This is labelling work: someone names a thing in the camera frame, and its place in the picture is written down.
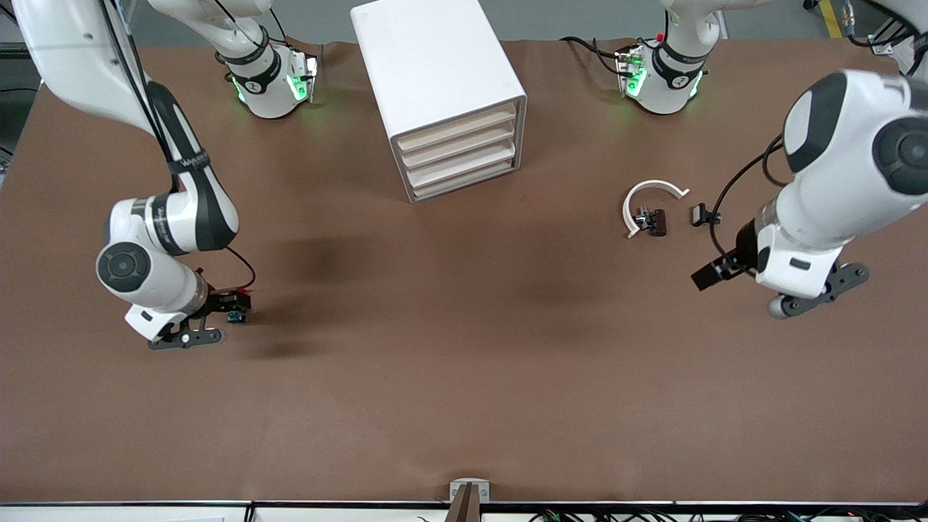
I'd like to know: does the black blue push button switch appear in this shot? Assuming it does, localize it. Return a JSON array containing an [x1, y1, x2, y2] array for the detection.
[[217, 289, 252, 325]]

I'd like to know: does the white plastic drawer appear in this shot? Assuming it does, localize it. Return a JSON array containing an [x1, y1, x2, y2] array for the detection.
[[399, 119, 518, 170], [406, 153, 520, 202], [396, 101, 518, 154], [402, 136, 518, 186]]

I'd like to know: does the white drawer cabinet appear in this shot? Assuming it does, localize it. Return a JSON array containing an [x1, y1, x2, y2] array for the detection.
[[350, 0, 528, 204]]

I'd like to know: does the white curved plastic piece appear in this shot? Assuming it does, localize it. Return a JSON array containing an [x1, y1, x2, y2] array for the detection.
[[622, 180, 689, 239]]

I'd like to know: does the brown table cover sheet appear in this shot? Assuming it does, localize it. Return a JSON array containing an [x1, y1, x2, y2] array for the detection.
[[0, 38, 928, 504]]

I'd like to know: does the white table edge rail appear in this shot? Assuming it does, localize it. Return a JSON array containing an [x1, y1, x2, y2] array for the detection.
[[0, 500, 928, 522]]

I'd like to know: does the black cable bundle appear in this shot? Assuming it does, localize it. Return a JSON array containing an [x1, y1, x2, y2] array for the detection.
[[529, 507, 928, 522]]

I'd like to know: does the aluminium frame profile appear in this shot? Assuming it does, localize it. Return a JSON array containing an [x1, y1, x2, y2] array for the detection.
[[869, 14, 907, 56]]

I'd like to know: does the black left arm base cable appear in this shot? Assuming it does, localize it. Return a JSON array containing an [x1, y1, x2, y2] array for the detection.
[[562, 36, 628, 77]]

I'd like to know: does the black arm base cable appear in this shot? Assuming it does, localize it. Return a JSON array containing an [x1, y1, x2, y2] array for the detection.
[[562, 36, 628, 77], [268, 9, 323, 59]]

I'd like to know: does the black right arm base cable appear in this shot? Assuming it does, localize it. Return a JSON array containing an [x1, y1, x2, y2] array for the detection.
[[268, 9, 323, 59]]

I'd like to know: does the grey metal mount bracket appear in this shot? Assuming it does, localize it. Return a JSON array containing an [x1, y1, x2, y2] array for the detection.
[[449, 478, 491, 504]]

